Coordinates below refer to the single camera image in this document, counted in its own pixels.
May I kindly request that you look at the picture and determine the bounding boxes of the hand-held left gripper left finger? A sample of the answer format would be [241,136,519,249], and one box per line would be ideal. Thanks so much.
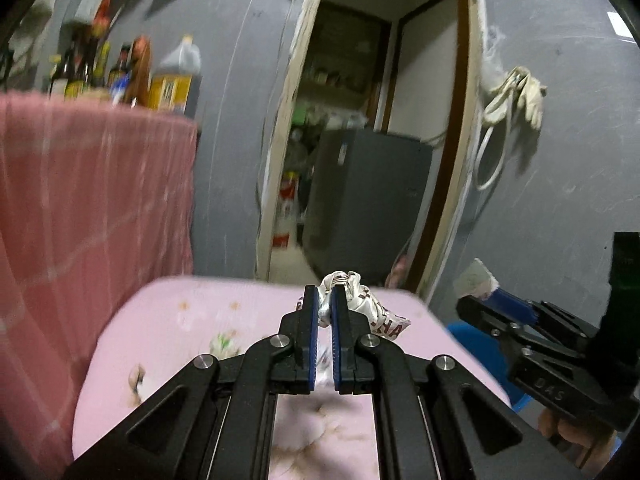
[65,284,321,480]

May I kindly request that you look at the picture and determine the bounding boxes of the person's right hand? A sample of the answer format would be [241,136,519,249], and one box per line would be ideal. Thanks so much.
[537,402,619,449]

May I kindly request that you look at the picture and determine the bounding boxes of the white wall fitting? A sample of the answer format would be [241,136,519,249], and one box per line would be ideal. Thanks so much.
[607,9,637,39]

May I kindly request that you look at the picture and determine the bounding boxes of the large cooking oil bottle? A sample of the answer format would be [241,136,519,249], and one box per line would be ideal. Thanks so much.
[149,34,203,114]

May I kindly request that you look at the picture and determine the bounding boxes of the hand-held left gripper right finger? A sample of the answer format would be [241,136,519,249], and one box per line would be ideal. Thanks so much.
[330,284,586,480]

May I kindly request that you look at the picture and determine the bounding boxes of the dark sauce bottle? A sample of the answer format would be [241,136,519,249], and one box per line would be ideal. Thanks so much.
[49,44,77,99]
[108,45,132,104]
[75,34,99,97]

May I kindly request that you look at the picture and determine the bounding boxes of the white hose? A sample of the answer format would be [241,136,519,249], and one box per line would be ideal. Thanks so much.
[474,67,527,191]

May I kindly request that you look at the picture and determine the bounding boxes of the wooden door frame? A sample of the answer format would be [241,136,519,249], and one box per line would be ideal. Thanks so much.
[255,0,489,307]

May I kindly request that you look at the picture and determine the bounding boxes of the white paper scrap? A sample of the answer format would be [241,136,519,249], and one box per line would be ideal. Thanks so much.
[454,258,499,302]

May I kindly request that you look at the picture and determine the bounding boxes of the red white bottle on floor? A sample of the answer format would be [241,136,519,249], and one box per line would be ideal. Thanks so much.
[272,169,301,250]

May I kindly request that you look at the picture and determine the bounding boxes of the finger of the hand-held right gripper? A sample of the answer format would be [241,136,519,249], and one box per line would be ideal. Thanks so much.
[455,295,532,357]
[486,287,602,342]

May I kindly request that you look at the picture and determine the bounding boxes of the cream rubber gloves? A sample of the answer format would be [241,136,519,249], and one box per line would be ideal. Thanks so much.
[499,65,549,129]

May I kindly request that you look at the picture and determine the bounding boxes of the blue plastic bucket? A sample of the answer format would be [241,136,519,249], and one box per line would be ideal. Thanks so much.
[446,322,534,409]

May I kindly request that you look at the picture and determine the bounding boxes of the grey washing machine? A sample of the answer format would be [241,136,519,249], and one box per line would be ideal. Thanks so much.
[301,127,434,282]

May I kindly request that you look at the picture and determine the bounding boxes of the red sauce bottle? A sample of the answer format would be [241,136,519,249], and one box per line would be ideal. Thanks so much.
[92,0,112,42]

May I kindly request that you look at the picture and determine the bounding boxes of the yellow green bottle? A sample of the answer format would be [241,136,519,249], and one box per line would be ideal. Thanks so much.
[94,40,111,89]

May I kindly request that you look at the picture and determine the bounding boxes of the light pink cloth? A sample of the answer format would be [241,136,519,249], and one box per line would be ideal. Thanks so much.
[72,275,512,480]

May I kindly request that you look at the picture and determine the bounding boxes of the orange bottle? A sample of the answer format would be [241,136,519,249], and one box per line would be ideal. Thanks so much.
[124,35,152,107]

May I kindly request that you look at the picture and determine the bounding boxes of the pink striped towel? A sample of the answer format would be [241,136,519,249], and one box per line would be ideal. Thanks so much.
[0,91,198,466]

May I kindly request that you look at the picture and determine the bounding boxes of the white wrapper with red print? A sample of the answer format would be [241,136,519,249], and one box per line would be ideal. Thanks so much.
[319,269,414,344]

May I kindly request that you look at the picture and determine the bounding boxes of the wooden shelf unit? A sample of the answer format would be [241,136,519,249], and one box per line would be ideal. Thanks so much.
[299,0,392,97]

